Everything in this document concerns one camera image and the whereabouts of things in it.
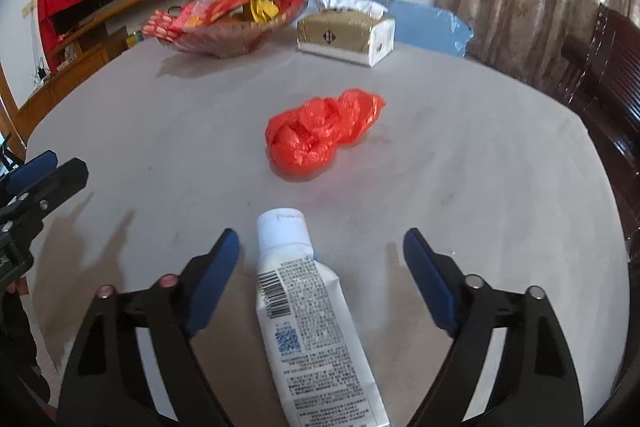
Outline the dark wooden armchair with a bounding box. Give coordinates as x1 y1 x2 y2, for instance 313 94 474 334
542 3 640 249

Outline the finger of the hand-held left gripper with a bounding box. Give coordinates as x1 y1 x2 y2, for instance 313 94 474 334
0 158 90 239
0 150 59 208

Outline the white squeeze tube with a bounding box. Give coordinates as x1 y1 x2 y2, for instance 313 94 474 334
256 208 393 427

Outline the blue plastic chair back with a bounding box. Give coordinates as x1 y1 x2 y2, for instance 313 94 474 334
387 1 475 58

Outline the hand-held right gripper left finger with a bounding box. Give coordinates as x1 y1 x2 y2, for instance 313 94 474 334
55 228 242 427

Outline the red plastic bag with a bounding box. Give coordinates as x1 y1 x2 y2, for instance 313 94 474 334
265 88 387 180

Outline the gold tissue box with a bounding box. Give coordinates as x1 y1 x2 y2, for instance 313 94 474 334
296 8 396 68

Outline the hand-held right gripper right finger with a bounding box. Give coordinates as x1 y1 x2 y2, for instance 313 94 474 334
402 228 587 427

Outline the glass plate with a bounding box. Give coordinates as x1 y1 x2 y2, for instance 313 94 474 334
309 0 389 16

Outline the glass snack bowl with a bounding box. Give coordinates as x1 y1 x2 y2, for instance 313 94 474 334
142 2 311 60

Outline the wooden television cabinet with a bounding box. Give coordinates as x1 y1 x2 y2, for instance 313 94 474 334
15 0 261 142

